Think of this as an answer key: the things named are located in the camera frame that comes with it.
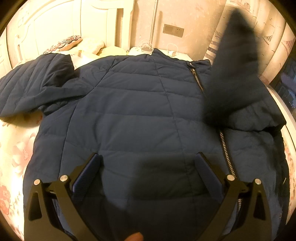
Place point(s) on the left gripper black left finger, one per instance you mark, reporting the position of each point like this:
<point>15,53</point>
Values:
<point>52,213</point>

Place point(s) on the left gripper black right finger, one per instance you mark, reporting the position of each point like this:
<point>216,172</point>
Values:
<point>253,221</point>

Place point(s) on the navy blue puffer jacket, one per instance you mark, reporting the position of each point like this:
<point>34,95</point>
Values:
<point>149,116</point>

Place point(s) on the person's thumb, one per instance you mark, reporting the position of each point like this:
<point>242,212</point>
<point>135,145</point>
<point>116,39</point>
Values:
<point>135,237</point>

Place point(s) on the floral quilt bedspread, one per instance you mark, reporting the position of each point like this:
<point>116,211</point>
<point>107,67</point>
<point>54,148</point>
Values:
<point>18,134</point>

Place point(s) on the white window sill ledge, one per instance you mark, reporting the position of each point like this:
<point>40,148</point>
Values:
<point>283,108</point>

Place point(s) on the pale yellow pillow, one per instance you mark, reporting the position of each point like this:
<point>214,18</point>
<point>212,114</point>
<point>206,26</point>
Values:
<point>91,45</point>

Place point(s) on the round embroidered cushion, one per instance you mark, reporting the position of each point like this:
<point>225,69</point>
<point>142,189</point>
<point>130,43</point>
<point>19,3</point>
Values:
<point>65,44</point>

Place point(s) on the white bedside table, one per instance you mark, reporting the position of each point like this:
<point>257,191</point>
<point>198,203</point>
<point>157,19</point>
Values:
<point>134,51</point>

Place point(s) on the sailboat patterned curtain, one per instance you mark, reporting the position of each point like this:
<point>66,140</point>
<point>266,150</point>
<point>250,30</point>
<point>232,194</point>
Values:
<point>274,35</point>

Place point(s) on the white desk lamp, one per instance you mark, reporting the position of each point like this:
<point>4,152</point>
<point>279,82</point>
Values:
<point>147,47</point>

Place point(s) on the white wooden headboard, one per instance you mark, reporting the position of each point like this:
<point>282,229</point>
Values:
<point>38,25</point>

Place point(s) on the white charger with cable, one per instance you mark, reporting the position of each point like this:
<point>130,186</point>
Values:
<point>172,49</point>

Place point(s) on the grey wall socket plate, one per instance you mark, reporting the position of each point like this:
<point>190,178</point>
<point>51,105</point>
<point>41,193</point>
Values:
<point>173,30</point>

